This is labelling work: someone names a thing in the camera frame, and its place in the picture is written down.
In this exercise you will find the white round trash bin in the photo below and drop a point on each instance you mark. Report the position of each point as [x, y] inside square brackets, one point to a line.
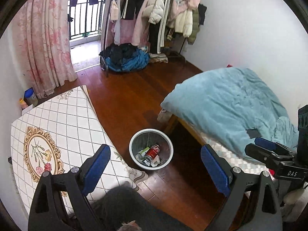
[147, 138]

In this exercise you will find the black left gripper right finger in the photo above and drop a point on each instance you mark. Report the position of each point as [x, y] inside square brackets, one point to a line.
[262, 211]

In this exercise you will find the grey patterned pillow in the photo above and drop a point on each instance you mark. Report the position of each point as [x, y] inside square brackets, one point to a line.
[164, 116]

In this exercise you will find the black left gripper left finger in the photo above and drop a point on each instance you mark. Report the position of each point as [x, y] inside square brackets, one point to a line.
[60, 201]

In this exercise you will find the white checked floral tablecloth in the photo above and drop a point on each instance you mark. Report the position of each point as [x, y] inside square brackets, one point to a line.
[61, 134]

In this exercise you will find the wooden bed frame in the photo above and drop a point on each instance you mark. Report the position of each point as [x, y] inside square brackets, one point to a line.
[174, 121]

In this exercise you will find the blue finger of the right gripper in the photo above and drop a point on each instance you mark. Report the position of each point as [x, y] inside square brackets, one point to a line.
[272, 146]

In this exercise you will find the blue sleeping bag pile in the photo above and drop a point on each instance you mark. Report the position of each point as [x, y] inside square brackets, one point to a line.
[124, 58]

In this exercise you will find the white medicine box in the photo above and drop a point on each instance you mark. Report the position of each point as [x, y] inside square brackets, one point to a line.
[144, 151]

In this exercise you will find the teal bed quilt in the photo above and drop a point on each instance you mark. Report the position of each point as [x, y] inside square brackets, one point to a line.
[232, 106]

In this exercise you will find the pink floral curtain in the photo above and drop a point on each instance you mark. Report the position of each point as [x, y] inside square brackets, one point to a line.
[41, 43]

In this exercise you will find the clothes rack with coats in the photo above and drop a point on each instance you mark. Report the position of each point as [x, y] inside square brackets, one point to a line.
[151, 25]

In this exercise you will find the blue yellow bottle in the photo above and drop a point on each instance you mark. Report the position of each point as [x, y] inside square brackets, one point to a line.
[29, 99]

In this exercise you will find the red soda can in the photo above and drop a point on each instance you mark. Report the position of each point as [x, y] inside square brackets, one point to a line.
[152, 153]

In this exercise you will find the black balcony railing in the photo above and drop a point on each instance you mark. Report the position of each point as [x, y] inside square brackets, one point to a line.
[84, 20]

